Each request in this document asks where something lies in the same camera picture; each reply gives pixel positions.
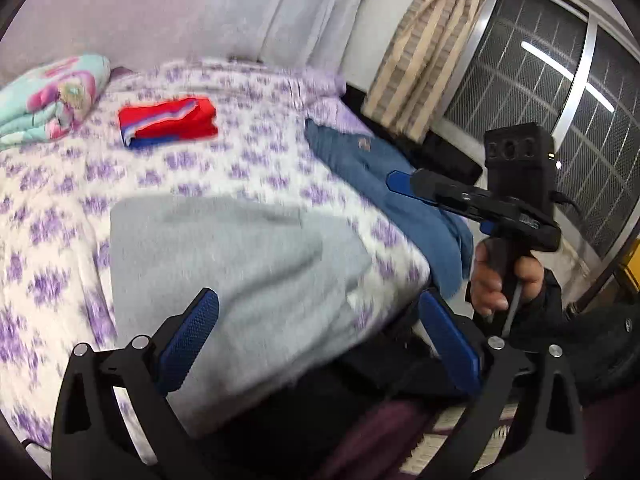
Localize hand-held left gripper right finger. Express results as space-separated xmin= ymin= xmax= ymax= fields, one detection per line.
xmin=419 ymin=287 xmax=587 ymax=480

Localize lavender lace covered headboard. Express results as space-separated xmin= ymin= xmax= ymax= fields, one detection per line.
xmin=0 ymin=0 xmax=436 ymax=91

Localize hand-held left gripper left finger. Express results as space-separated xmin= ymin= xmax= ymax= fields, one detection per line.
xmin=50 ymin=287 xmax=223 ymax=480

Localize blue jeans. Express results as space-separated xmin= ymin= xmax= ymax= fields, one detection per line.
xmin=304 ymin=117 xmax=475 ymax=298

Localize person's right hand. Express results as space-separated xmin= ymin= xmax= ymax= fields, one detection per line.
xmin=467 ymin=240 xmax=546 ymax=318

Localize window with metal grille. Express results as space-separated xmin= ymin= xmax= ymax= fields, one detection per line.
xmin=440 ymin=0 xmax=640 ymax=271

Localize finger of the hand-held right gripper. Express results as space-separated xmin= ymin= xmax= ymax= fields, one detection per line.
xmin=386 ymin=167 xmax=501 ymax=221

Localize purple floral bedspread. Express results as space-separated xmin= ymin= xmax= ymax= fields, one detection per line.
xmin=0 ymin=57 xmax=433 ymax=466

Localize folded red blue garment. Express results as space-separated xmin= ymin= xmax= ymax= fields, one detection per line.
xmin=118 ymin=96 xmax=219 ymax=151

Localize beige striped curtain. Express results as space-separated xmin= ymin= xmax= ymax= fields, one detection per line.
xmin=361 ymin=0 xmax=496 ymax=143

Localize person's right forearm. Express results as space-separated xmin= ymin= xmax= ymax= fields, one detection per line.
xmin=505 ymin=269 xmax=640 ymax=406

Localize grey sweat pants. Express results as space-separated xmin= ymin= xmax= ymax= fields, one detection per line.
xmin=109 ymin=195 xmax=373 ymax=436

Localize yellow object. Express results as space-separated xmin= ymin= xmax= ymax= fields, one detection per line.
xmin=617 ymin=255 xmax=640 ymax=306

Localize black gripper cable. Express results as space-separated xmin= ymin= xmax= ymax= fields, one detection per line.
xmin=550 ymin=189 xmax=586 ymax=213

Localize folded floral blanket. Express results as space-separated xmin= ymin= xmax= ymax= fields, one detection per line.
xmin=0 ymin=54 xmax=112 ymax=150

